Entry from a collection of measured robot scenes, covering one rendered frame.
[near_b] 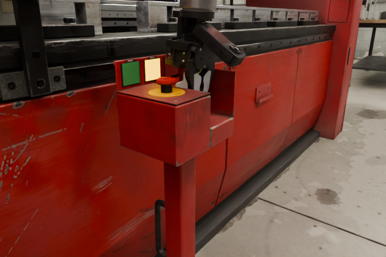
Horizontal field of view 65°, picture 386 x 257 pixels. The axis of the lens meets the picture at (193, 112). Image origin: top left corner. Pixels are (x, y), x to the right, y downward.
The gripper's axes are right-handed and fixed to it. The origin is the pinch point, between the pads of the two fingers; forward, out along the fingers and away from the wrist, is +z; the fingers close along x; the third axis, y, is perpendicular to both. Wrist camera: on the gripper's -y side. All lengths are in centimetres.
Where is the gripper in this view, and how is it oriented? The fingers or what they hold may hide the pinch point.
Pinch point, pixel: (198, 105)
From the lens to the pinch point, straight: 67.5
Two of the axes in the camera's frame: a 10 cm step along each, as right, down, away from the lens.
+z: -0.7, 9.3, 3.5
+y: -7.9, -2.6, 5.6
